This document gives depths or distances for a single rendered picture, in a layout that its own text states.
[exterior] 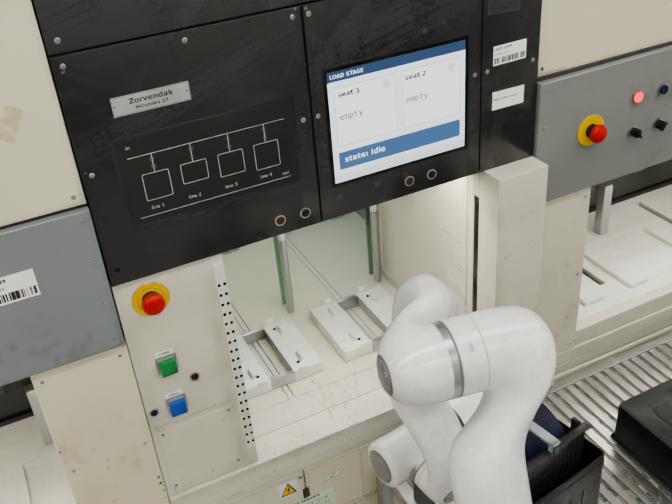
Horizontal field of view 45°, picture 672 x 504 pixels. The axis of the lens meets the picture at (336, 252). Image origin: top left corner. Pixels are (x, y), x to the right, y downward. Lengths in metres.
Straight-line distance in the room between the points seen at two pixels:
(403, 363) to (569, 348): 1.17
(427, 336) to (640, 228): 1.62
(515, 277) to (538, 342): 0.75
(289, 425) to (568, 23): 1.03
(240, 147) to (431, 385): 0.58
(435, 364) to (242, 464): 0.87
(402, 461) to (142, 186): 0.63
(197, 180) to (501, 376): 0.62
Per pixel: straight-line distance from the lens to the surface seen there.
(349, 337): 2.02
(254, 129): 1.37
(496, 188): 1.64
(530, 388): 1.04
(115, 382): 1.53
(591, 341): 2.16
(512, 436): 1.05
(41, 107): 1.28
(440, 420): 1.33
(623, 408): 1.93
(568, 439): 1.61
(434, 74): 1.51
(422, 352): 0.98
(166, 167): 1.35
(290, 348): 2.00
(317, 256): 2.39
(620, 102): 1.82
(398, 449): 1.41
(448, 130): 1.57
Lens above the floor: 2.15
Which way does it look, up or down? 32 degrees down
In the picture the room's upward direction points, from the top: 5 degrees counter-clockwise
